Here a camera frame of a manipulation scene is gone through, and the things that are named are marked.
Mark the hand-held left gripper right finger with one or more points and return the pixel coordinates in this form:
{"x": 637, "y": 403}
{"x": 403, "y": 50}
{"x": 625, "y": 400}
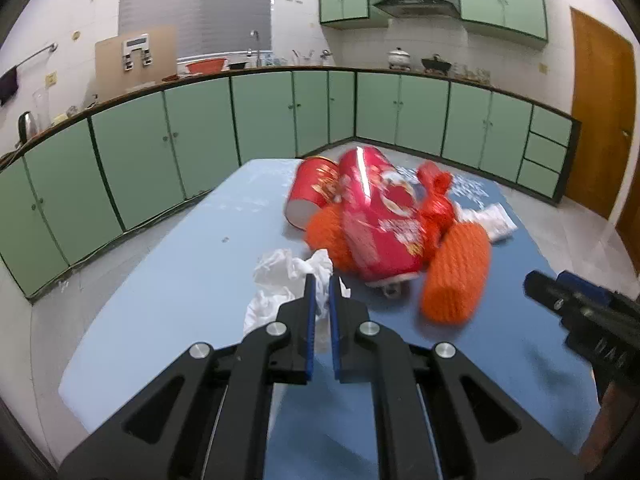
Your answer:
{"x": 334, "y": 330}

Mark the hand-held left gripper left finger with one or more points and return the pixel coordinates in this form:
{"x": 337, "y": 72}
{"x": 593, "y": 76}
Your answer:
{"x": 310, "y": 325}

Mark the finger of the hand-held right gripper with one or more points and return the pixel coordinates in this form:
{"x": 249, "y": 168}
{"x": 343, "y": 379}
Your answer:
{"x": 582, "y": 285}
{"x": 542, "y": 287}

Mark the white tissue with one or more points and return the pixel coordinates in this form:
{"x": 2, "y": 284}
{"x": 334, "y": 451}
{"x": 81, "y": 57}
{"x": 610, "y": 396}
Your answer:
{"x": 272, "y": 290}

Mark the white paper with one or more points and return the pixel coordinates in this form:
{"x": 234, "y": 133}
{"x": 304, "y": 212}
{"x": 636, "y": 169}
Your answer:
{"x": 495, "y": 222}

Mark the orange foam net sleeve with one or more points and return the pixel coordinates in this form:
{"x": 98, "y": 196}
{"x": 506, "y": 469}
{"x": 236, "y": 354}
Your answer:
{"x": 455, "y": 270}
{"x": 325, "y": 232}

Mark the red drink can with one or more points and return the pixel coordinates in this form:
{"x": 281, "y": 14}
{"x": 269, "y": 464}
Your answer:
{"x": 380, "y": 210}

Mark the red mesh bag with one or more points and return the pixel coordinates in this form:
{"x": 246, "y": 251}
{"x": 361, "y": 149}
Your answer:
{"x": 436, "y": 207}

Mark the red paper cup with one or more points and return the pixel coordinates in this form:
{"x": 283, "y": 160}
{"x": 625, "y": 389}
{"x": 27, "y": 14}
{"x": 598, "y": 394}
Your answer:
{"x": 312, "y": 185}

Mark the person's right forearm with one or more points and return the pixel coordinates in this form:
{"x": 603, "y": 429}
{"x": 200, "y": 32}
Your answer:
{"x": 617, "y": 430}

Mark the wooden door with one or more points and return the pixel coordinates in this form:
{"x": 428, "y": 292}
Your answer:
{"x": 602, "y": 110}
{"x": 631, "y": 220}

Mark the blue tablecloth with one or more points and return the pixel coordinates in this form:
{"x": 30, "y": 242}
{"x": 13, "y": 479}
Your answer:
{"x": 200, "y": 270}

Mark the green base cabinets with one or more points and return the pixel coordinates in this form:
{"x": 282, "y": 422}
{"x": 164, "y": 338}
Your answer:
{"x": 200, "y": 135}

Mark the black wok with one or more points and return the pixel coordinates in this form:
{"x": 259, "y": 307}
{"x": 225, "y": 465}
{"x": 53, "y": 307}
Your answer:
{"x": 436, "y": 64}

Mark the white cooking pot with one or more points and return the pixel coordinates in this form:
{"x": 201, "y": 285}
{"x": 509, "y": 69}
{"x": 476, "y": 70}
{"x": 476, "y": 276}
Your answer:
{"x": 399, "y": 59}

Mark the red basin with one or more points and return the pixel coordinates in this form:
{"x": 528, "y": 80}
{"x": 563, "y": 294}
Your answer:
{"x": 205, "y": 65}

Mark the chrome faucet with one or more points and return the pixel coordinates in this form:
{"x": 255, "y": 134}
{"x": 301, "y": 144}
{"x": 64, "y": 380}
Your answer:
{"x": 256, "y": 45}

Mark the range hood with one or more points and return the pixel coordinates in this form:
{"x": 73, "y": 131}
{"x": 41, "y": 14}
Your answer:
{"x": 415, "y": 8}

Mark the wooden board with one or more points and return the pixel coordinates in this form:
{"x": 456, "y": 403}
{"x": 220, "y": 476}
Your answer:
{"x": 162, "y": 55}

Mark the grey window blind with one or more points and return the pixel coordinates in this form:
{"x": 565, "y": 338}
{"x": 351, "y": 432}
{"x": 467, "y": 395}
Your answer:
{"x": 195, "y": 5}

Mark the steel kettle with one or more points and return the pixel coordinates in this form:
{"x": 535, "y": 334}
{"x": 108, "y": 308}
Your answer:
{"x": 29, "y": 127}

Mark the clear plastic pitcher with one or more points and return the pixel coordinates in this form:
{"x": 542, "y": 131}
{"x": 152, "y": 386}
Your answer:
{"x": 41, "y": 107}

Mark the metal towel bar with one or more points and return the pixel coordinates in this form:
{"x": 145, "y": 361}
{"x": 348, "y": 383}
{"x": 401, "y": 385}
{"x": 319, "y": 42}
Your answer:
{"x": 37, "y": 55}

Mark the dark towel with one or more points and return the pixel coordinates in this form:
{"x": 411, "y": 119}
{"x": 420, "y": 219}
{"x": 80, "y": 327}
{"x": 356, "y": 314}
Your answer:
{"x": 7, "y": 87}

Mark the wall socket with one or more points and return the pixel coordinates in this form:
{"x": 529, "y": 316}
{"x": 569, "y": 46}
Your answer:
{"x": 51, "y": 79}

